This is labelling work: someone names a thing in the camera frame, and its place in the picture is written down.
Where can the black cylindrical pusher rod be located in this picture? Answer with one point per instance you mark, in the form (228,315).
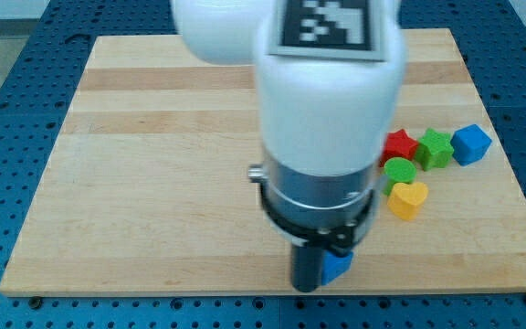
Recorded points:
(306,264)

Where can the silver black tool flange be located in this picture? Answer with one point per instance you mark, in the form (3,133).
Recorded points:
(334,212)

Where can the blue triangle block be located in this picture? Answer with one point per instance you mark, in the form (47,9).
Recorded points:
(334,266)

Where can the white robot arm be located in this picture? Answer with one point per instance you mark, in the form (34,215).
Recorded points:
(328,76)

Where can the yellow heart block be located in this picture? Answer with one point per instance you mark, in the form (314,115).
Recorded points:
(406,200)

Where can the green cylinder block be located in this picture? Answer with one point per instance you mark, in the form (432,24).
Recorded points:
(398,170)

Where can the red star block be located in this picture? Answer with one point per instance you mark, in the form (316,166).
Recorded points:
(399,144)

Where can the green star block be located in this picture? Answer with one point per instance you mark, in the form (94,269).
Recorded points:
(434,149)

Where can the blue cube block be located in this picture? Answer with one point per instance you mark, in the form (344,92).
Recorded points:
(470,144)

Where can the wooden board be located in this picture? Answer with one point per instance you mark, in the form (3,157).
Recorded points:
(145,194)

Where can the black white fiducial marker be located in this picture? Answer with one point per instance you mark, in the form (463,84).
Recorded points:
(334,29)

